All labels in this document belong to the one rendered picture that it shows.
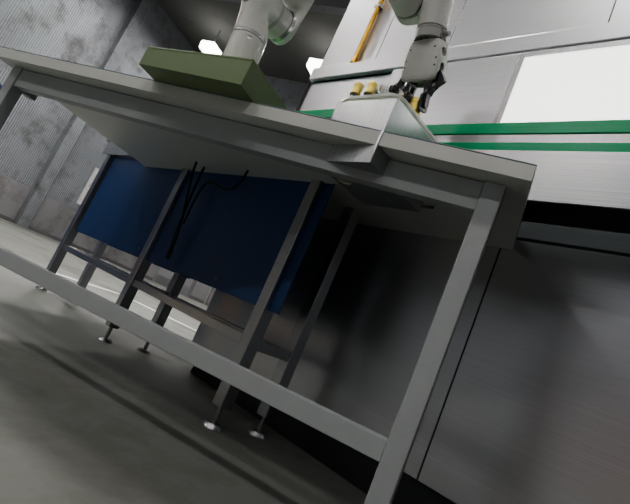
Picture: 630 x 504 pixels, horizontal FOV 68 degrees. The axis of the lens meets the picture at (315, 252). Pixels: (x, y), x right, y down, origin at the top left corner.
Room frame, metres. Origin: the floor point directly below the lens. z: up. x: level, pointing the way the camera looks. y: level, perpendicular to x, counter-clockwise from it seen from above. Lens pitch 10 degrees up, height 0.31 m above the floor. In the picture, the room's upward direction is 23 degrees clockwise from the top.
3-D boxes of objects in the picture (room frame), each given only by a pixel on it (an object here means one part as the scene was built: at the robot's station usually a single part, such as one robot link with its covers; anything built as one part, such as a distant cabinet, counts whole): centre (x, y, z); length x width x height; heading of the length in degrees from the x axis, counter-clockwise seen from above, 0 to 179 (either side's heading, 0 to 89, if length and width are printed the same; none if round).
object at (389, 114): (1.05, -0.07, 0.79); 0.27 x 0.17 x 0.08; 134
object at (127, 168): (1.86, 0.52, 0.54); 1.59 x 0.18 x 0.43; 44
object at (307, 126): (1.79, 0.13, 0.73); 1.58 x 1.52 x 0.04; 67
